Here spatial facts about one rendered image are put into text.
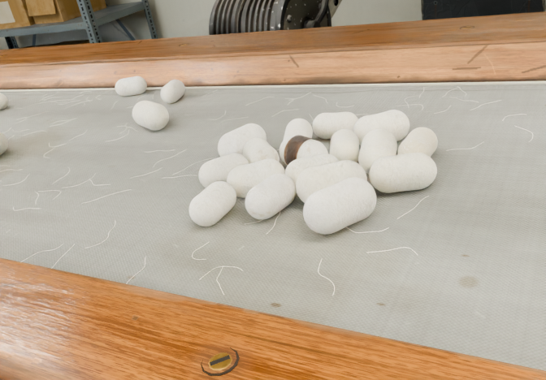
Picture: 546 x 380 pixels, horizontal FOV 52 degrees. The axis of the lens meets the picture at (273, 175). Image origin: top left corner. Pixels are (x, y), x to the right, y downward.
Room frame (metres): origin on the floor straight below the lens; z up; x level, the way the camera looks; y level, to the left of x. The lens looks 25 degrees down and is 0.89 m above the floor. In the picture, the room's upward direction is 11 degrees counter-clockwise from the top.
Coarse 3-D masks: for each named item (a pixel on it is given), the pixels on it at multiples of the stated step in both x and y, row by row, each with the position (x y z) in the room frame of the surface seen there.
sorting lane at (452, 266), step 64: (0, 128) 0.53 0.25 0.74; (64, 128) 0.49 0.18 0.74; (128, 128) 0.46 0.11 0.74; (192, 128) 0.43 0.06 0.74; (448, 128) 0.33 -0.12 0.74; (512, 128) 0.31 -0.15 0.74; (0, 192) 0.37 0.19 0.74; (64, 192) 0.35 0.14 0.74; (128, 192) 0.33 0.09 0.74; (192, 192) 0.31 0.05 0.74; (384, 192) 0.26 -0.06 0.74; (448, 192) 0.25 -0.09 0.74; (512, 192) 0.24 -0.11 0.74; (0, 256) 0.28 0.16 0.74; (64, 256) 0.26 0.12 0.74; (128, 256) 0.25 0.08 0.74; (192, 256) 0.24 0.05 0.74; (256, 256) 0.23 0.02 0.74; (320, 256) 0.22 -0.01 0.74; (384, 256) 0.21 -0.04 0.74; (448, 256) 0.20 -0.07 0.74; (512, 256) 0.19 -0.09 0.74; (320, 320) 0.17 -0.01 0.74; (384, 320) 0.17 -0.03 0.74; (448, 320) 0.16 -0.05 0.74; (512, 320) 0.15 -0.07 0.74
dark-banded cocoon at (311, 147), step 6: (288, 138) 0.32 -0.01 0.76; (282, 144) 0.32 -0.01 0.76; (306, 144) 0.30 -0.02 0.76; (312, 144) 0.30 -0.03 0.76; (318, 144) 0.30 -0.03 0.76; (282, 150) 0.31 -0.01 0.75; (300, 150) 0.30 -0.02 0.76; (306, 150) 0.30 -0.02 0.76; (312, 150) 0.30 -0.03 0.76; (318, 150) 0.30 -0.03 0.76; (324, 150) 0.30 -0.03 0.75; (282, 156) 0.31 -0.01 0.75; (300, 156) 0.30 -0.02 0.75; (306, 156) 0.30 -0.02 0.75
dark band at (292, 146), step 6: (294, 138) 0.31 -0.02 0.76; (300, 138) 0.31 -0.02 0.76; (306, 138) 0.31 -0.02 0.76; (288, 144) 0.31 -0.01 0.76; (294, 144) 0.31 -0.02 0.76; (300, 144) 0.31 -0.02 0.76; (288, 150) 0.31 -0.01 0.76; (294, 150) 0.31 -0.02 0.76; (288, 156) 0.31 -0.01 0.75; (294, 156) 0.30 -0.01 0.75; (288, 162) 0.31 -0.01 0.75
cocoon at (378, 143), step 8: (368, 136) 0.30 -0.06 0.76; (376, 136) 0.29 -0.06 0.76; (384, 136) 0.29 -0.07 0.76; (392, 136) 0.30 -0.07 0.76; (368, 144) 0.29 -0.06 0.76; (376, 144) 0.28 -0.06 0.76; (384, 144) 0.28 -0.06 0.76; (392, 144) 0.29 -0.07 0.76; (360, 152) 0.29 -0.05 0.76; (368, 152) 0.28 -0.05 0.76; (376, 152) 0.28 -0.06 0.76; (384, 152) 0.28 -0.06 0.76; (392, 152) 0.28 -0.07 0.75; (360, 160) 0.28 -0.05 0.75; (368, 160) 0.28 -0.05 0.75; (368, 168) 0.28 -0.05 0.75
